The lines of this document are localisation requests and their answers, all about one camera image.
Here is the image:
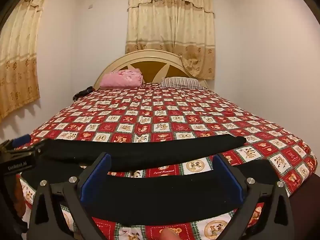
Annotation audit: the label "red checkered printed quilt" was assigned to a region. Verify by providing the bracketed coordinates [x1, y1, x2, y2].
[19, 81, 318, 240]

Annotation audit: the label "person's right hand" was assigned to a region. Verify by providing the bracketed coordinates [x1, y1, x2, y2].
[160, 227, 179, 240]

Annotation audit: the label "black pants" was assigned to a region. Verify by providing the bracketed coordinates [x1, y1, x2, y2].
[19, 134, 275, 227]

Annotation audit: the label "beige patterned side curtain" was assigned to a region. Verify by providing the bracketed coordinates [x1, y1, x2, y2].
[0, 0, 54, 123]

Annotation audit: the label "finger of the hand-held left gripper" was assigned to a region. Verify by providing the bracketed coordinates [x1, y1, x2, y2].
[14, 140, 48, 158]
[12, 134, 32, 147]

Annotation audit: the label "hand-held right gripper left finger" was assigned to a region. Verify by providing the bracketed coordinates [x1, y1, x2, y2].
[26, 152, 112, 240]

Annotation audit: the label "pink pillow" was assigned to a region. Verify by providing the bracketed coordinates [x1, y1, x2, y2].
[100, 69, 143, 88]

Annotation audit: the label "cream wooden headboard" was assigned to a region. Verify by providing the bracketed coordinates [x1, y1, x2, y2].
[93, 50, 209, 90]

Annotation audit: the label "striped pillow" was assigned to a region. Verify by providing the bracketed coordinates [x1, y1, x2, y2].
[159, 77, 207, 90]

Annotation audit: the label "beige window curtain with valance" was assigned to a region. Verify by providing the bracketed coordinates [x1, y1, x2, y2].
[125, 0, 216, 80]

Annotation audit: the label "dark bed base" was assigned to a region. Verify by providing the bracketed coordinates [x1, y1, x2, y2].
[287, 171, 320, 240]

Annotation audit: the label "dark object on bed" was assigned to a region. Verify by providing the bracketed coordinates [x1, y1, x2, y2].
[73, 87, 95, 100]

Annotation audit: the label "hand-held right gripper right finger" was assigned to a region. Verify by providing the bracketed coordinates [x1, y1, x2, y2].
[212, 154, 294, 240]

